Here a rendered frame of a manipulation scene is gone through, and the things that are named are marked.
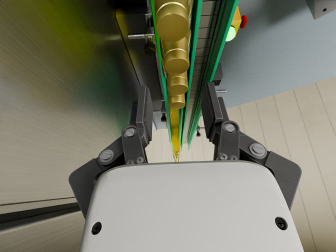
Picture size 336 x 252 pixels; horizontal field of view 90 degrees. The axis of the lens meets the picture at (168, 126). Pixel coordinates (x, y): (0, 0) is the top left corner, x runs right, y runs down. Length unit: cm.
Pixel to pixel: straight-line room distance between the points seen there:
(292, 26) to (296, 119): 178
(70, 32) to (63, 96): 8
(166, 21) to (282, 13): 66
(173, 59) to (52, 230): 22
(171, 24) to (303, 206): 239
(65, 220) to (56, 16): 21
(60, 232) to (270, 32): 86
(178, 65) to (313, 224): 237
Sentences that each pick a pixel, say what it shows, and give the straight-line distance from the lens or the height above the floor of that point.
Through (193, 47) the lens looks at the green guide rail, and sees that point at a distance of 50.
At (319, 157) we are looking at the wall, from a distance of 247.
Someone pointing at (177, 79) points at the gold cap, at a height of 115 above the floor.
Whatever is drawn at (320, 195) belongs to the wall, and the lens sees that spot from 246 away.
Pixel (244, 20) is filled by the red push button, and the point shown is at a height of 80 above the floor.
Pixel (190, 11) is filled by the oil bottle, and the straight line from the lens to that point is 29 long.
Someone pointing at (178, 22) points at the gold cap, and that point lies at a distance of 19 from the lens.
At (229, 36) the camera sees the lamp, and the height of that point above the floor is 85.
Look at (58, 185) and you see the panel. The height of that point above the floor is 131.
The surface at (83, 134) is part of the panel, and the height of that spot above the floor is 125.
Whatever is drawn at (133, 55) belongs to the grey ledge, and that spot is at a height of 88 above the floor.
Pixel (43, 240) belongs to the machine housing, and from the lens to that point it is 21.
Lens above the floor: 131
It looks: 20 degrees down
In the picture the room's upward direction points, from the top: 178 degrees clockwise
